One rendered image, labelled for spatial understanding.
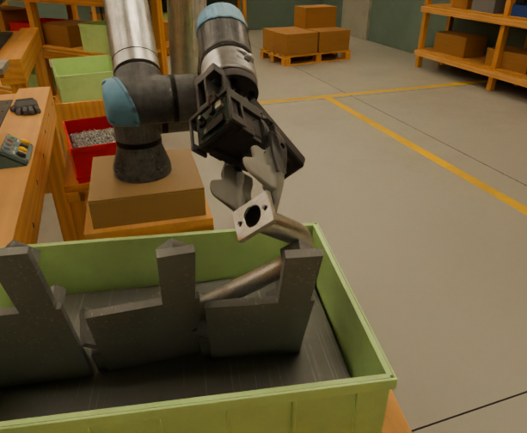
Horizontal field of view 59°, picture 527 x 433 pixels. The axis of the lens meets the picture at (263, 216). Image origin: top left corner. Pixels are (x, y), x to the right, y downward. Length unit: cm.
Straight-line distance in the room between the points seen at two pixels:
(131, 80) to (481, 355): 182
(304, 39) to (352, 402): 693
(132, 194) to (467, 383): 146
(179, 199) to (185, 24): 41
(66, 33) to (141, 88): 397
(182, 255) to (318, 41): 711
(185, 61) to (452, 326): 166
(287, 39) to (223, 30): 656
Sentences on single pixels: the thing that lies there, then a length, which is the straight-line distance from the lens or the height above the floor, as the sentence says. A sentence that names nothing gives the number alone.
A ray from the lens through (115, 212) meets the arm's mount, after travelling 120.
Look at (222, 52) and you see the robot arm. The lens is 66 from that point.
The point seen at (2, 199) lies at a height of 90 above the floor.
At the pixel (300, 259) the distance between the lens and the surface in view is 54.
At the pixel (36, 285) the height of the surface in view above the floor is 109.
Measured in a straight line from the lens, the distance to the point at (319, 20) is 798.
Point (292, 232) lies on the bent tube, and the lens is 56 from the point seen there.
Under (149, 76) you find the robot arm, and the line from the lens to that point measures 77.
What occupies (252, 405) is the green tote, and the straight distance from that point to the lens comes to 63.
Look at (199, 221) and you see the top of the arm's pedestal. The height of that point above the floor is 85.
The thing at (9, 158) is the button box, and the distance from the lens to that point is 154.
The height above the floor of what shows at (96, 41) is 82.
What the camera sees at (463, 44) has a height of 44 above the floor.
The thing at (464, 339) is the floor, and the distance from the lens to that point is 224.
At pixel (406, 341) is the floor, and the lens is 215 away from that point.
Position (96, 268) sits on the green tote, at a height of 90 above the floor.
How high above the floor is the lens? 144
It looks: 29 degrees down
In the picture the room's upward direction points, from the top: straight up
